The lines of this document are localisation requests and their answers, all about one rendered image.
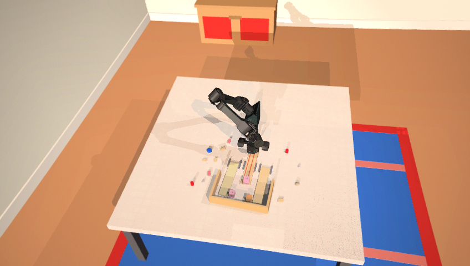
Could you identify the light wooden strip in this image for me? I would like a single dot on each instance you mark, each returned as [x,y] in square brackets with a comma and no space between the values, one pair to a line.
[264,171]

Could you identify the pale yellow flat strip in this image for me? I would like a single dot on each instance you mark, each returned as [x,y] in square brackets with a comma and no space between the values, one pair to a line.
[233,166]

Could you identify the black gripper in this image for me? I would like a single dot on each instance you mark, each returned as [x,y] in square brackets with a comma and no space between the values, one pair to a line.
[243,141]

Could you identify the tan strip with red lines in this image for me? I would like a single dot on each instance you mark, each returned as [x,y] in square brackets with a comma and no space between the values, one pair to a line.
[251,162]

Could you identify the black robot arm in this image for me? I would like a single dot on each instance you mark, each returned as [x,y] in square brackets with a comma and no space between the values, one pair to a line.
[243,125]

